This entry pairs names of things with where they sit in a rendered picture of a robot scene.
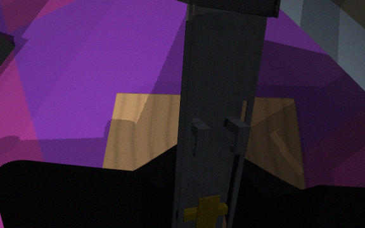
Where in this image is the wooden board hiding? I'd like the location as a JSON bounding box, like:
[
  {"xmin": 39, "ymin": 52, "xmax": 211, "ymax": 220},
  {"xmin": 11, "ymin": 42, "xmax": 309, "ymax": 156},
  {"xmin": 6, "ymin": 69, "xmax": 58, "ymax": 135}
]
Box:
[{"xmin": 103, "ymin": 92, "xmax": 306, "ymax": 189}]

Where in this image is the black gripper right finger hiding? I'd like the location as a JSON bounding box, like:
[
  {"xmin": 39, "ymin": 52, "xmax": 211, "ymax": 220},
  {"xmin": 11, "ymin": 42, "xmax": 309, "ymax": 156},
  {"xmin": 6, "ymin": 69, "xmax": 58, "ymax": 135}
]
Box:
[{"xmin": 232, "ymin": 158, "xmax": 365, "ymax": 228}]

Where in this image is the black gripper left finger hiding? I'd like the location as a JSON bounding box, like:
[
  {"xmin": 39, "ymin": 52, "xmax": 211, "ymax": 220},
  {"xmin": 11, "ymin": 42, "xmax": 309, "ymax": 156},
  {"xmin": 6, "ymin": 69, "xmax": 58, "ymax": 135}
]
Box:
[{"xmin": 0, "ymin": 145, "xmax": 177, "ymax": 228}]

